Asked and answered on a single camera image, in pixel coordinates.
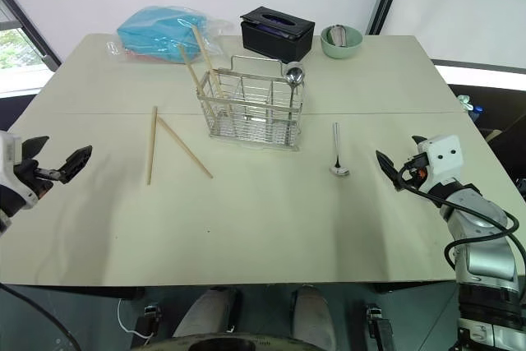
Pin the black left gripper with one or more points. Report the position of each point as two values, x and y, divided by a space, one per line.
35 176

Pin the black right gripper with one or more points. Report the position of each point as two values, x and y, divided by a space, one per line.
416 172

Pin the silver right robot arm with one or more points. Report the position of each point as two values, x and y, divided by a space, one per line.
489 260

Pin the stainless steel spoon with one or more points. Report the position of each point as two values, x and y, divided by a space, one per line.
336 141
294 76

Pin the blue capped bottle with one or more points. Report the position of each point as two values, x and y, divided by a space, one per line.
478 113

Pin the cardboard box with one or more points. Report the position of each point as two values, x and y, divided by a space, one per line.
493 135

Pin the wooden chopstick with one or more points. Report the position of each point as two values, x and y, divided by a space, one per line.
185 147
152 145
203 53
189 69

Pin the small clear plastic wrapper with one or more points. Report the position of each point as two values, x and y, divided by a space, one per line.
113 49

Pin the green bowl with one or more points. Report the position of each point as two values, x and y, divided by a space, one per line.
341 52

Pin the metal utensil in bowl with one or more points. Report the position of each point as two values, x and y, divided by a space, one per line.
338 34

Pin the blue cloth plastic bag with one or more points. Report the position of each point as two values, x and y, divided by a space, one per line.
156 34

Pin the black tissue box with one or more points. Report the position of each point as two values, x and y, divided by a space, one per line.
279 42

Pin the grey rounded shape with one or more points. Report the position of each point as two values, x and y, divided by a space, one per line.
205 312
312 318

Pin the dark rounded rim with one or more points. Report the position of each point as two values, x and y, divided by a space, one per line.
230 344

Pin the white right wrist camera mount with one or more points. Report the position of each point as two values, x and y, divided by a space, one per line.
444 153

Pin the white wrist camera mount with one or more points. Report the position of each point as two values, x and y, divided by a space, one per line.
8 151
444 153

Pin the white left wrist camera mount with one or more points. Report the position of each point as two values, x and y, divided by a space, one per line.
8 151

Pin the black window frame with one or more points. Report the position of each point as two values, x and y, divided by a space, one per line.
33 34

